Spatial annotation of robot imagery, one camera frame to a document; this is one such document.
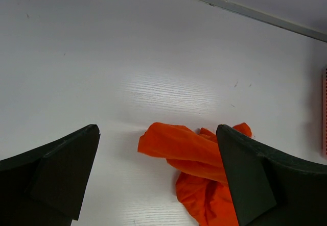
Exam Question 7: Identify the white plastic basket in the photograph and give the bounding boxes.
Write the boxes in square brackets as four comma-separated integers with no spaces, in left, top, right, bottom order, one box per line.
[322,67,327,158]

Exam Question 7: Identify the orange t shirt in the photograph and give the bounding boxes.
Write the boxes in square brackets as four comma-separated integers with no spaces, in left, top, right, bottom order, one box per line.
[137,122,239,225]

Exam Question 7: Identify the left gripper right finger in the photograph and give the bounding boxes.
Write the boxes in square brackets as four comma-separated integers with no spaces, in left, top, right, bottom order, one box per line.
[216,124,326,225]

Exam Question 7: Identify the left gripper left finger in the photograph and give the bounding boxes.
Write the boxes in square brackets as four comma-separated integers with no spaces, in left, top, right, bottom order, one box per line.
[1,124,100,225]

